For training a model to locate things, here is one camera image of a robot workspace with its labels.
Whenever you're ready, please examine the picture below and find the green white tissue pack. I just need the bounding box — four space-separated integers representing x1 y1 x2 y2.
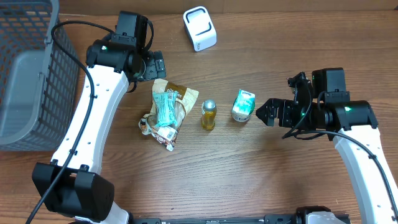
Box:
231 89 256 122

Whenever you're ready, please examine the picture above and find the teal wipes packet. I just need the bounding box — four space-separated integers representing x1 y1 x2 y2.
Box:
152 91 177 128

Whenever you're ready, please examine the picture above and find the brown Panera snack bag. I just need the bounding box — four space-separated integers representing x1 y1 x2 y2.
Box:
144 79 199 129

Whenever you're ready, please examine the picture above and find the yellow drink bottle silver cap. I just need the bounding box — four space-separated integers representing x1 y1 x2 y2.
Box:
201 99 217 130

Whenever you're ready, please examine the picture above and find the small brown snack packet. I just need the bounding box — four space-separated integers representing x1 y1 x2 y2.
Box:
138 116 178 151

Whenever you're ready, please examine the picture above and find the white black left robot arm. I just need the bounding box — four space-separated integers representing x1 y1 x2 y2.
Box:
32 11 166 223

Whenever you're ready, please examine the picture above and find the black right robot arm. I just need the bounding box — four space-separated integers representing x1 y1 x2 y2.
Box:
256 68 397 223

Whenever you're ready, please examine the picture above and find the white black barcode scanner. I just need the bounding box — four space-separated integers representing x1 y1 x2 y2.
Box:
183 6 217 52

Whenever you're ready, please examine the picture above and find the grey plastic mesh basket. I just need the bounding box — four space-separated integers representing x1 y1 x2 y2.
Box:
1 0 79 151

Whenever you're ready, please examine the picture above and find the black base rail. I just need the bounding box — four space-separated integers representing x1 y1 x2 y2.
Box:
127 214 295 224

